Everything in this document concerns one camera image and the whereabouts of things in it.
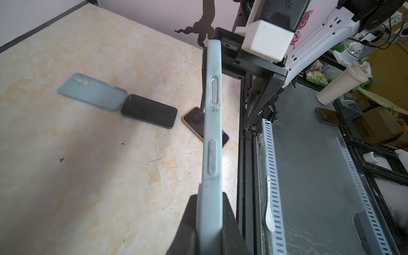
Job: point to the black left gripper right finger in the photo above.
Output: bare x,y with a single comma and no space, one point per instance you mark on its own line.
233,242

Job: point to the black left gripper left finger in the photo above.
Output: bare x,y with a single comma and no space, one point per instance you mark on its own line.
185,240

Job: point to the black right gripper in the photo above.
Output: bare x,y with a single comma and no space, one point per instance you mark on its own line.
263,80

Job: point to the black phone pink case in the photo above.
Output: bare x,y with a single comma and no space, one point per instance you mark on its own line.
209,220

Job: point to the light blue case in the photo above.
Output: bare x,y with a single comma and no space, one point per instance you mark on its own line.
94,92

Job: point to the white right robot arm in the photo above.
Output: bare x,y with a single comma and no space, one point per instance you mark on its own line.
346,19

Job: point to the black phone on table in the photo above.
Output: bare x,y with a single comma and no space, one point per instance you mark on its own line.
194,120

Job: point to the phone on outer table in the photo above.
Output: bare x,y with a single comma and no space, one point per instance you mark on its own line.
331,117

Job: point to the white plastic spoon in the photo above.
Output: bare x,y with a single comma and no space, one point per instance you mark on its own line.
269,220

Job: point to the white tumbler cup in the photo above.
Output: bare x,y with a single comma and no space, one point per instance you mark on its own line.
354,75

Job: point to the cardboard box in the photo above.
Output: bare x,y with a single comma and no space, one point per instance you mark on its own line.
378,126

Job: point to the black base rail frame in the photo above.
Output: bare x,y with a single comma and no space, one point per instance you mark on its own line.
248,212

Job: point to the white slotted cable duct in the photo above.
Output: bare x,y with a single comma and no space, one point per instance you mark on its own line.
277,238

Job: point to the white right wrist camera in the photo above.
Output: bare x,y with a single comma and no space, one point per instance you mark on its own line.
268,27

